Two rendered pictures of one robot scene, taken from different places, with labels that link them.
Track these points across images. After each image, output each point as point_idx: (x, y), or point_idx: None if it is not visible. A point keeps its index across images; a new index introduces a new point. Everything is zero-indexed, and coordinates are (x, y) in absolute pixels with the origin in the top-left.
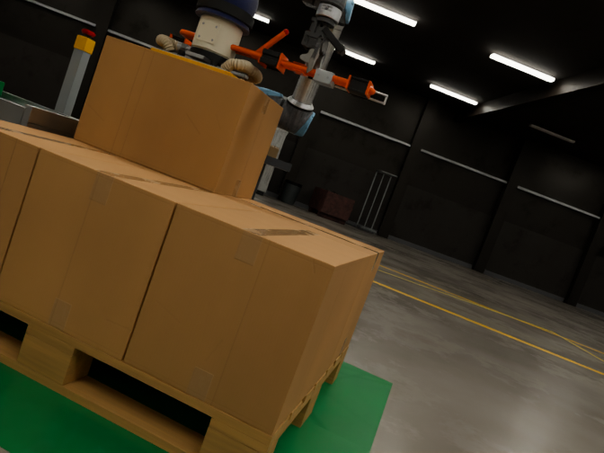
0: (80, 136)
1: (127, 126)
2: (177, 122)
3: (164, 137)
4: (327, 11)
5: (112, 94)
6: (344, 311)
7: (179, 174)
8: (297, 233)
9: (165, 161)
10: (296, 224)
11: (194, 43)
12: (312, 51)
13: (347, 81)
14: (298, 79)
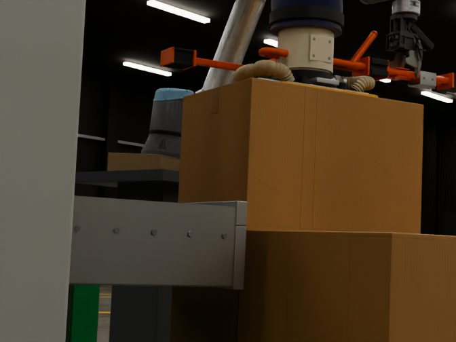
0: (254, 223)
1: (310, 191)
2: (364, 169)
3: (356, 193)
4: (416, 7)
5: (281, 155)
6: None
7: (383, 231)
8: None
9: (364, 220)
10: None
11: (305, 65)
12: (412, 53)
13: (452, 80)
14: (214, 69)
